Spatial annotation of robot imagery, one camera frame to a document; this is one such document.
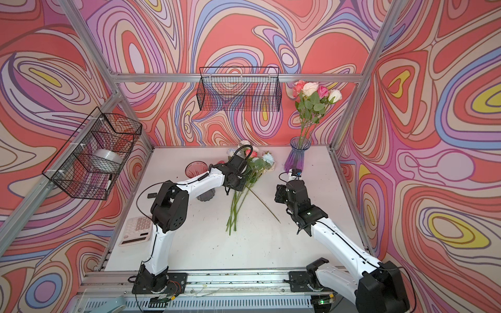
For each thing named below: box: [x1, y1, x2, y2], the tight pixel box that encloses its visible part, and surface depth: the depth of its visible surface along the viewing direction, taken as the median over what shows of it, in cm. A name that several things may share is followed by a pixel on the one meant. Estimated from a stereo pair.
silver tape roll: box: [92, 148, 124, 164], surface depth 75 cm
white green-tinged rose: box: [313, 89, 343, 130], surface depth 84 cm
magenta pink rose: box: [309, 85, 330, 134], surface depth 85 cm
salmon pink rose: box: [292, 80, 306, 147], surface depth 87 cm
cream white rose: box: [300, 81, 319, 148], surface depth 84 cm
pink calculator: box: [118, 215, 152, 247], surface depth 87 cm
